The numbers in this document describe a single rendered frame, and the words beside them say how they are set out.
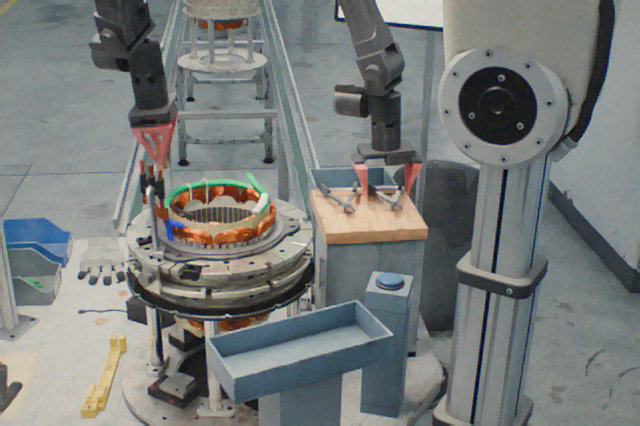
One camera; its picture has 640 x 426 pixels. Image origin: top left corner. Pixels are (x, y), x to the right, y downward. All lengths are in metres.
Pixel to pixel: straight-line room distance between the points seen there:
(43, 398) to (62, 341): 0.19
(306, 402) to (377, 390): 0.29
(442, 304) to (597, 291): 0.79
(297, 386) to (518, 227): 0.37
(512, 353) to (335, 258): 0.45
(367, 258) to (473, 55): 0.63
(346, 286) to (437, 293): 1.58
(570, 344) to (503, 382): 2.03
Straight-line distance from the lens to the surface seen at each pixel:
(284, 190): 3.47
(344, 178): 1.79
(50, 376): 1.67
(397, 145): 1.56
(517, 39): 0.98
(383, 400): 1.50
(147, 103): 1.41
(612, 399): 3.02
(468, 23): 0.99
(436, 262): 3.04
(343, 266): 1.53
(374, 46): 1.49
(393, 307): 1.39
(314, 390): 1.21
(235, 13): 3.52
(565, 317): 3.42
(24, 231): 2.15
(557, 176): 4.32
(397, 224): 1.54
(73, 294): 1.92
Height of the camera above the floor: 1.72
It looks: 25 degrees down
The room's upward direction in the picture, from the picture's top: 1 degrees clockwise
